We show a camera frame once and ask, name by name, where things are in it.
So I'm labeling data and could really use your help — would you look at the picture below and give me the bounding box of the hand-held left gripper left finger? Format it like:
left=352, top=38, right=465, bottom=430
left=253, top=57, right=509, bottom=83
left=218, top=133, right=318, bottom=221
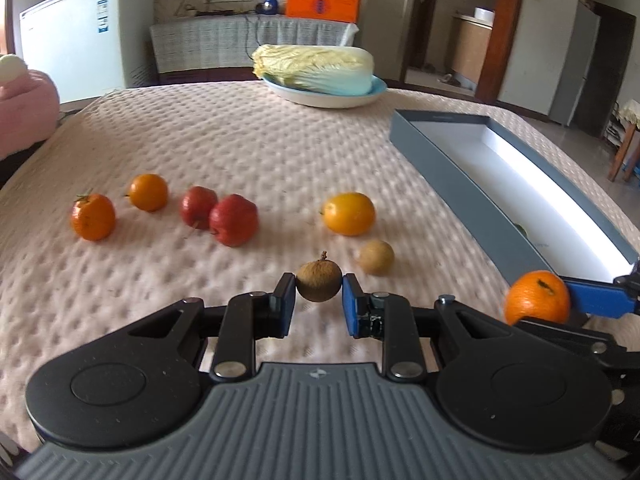
left=127, top=272, right=297, bottom=381

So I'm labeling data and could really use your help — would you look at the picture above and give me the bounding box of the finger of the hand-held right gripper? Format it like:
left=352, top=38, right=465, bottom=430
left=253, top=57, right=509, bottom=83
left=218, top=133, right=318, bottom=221
left=565, top=259, right=640, bottom=318
left=515, top=317, right=626, bottom=371

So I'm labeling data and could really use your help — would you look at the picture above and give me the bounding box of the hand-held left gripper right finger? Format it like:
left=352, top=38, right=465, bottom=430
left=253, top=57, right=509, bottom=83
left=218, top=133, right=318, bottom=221
left=341, top=272, right=511, bottom=381

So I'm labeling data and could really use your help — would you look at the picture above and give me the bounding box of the brown longan with stem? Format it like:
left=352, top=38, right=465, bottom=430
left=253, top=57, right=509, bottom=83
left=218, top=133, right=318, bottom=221
left=296, top=251, right=344, bottom=303

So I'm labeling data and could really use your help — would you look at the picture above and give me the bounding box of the orange with dark mark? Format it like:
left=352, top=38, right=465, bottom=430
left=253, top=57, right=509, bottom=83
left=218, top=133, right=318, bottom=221
left=504, top=270, right=571, bottom=326

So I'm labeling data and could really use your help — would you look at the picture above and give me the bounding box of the large yellow-orange orange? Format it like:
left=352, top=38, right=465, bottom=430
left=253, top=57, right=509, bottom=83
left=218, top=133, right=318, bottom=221
left=320, top=192, right=376, bottom=237

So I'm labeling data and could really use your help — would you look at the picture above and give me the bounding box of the grey cardboard box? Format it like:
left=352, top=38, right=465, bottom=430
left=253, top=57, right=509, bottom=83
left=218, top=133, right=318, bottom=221
left=389, top=109, right=640, bottom=291

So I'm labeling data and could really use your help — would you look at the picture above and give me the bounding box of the orange with green stem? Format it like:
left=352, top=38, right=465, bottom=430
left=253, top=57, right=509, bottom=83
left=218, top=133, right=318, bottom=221
left=70, top=191, right=117, bottom=242

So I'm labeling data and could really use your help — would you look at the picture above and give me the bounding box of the large red apple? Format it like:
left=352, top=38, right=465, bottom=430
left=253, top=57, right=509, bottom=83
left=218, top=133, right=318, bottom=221
left=209, top=194, right=260, bottom=248

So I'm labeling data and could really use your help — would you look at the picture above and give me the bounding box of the small red apple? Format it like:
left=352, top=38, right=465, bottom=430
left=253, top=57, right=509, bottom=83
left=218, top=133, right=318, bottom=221
left=180, top=186, right=219, bottom=231

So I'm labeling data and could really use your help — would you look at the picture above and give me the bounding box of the small orange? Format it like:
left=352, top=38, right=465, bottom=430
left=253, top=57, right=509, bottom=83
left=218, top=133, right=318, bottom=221
left=125, top=174, right=169, bottom=212

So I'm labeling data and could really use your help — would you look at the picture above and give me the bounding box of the light blue plate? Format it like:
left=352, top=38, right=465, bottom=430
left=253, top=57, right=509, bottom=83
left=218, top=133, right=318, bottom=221
left=262, top=74, right=388, bottom=109

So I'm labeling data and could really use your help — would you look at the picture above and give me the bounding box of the napa cabbage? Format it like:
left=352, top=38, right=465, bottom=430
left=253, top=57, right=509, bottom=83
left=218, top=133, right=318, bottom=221
left=251, top=44, right=376, bottom=97

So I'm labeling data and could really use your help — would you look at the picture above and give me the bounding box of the cabinet with checked cloth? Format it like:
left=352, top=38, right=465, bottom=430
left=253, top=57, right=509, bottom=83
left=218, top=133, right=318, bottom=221
left=149, top=14, right=361, bottom=77

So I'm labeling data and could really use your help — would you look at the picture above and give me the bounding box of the wooden kitchen counter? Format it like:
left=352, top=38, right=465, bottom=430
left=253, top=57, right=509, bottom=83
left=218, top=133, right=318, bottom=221
left=450, top=12, right=493, bottom=86

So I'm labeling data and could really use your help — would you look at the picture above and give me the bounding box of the pink plush toy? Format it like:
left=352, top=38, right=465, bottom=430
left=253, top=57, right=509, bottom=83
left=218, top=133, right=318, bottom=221
left=0, top=54, right=61, bottom=158

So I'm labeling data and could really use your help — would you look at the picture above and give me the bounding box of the white chest freezer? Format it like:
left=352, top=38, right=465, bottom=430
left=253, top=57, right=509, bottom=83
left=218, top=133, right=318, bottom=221
left=19, top=0, right=155, bottom=106

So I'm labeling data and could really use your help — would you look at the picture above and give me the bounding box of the black cable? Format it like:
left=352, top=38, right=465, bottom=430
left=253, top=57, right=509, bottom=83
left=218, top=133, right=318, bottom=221
left=244, top=14, right=262, bottom=61

